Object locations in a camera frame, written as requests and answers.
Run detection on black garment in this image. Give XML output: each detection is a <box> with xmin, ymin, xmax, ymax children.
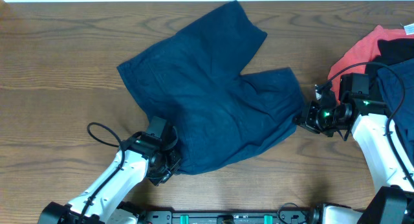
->
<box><xmin>373</xmin><ymin>38</ymin><xmax>413</xmax><ymax>75</ymax></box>

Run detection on white garment tag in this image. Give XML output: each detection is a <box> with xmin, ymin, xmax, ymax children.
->
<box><xmin>404</xmin><ymin>23</ymin><xmax>414</xmax><ymax>35</ymax></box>

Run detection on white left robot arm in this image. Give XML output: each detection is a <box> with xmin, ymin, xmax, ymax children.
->
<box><xmin>38</xmin><ymin>129</ymin><xmax>181</xmax><ymax>224</ymax></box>

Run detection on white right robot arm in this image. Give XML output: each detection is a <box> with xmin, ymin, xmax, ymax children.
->
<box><xmin>294</xmin><ymin>73</ymin><xmax>413</xmax><ymax>223</ymax></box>

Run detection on blue folded garment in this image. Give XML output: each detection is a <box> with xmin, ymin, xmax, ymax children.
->
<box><xmin>376</xmin><ymin>58</ymin><xmax>414</xmax><ymax>166</ymax></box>

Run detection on dark blue shorts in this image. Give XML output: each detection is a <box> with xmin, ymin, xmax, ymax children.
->
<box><xmin>118</xmin><ymin>1</ymin><xmax>304</xmax><ymax>175</ymax></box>

